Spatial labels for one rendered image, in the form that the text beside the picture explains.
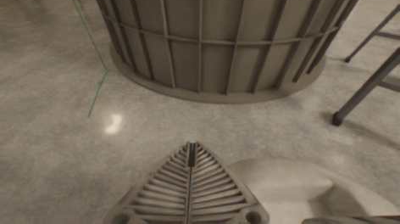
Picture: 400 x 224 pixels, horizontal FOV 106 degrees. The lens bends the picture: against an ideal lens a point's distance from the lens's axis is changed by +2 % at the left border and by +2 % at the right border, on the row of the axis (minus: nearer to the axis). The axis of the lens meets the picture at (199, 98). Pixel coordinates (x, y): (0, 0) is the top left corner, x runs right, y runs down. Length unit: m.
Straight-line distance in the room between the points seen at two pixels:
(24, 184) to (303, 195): 1.10
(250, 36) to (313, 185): 0.69
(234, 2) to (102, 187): 1.01
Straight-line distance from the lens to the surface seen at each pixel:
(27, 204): 1.04
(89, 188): 0.92
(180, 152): 0.17
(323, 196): 0.55
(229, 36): 0.88
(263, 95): 1.16
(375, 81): 1.18
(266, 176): 0.46
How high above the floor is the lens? 0.76
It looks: 45 degrees down
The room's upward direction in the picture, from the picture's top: 1 degrees clockwise
